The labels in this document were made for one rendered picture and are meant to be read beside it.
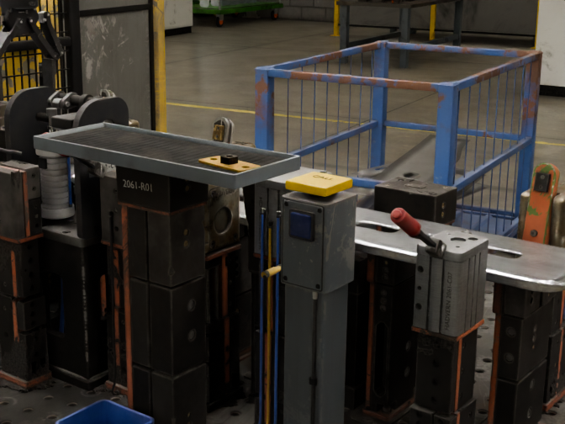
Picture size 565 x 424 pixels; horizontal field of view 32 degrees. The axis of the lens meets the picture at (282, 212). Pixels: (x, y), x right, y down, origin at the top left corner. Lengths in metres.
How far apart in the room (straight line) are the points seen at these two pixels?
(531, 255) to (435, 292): 0.23
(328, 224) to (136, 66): 4.35
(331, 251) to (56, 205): 0.65
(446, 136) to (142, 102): 2.43
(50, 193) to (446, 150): 2.07
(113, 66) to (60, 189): 3.65
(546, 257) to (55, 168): 0.80
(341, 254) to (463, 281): 0.18
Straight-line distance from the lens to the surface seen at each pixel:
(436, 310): 1.31
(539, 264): 1.44
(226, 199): 1.54
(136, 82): 5.49
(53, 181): 1.70
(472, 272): 1.31
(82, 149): 1.37
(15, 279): 1.69
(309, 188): 1.17
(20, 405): 1.70
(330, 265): 1.19
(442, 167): 3.55
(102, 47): 5.24
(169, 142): 1.40
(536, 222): 1.58
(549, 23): 9.56
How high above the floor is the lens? 1.45
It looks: 16 degrees down
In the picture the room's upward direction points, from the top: 1 degrees clockwise
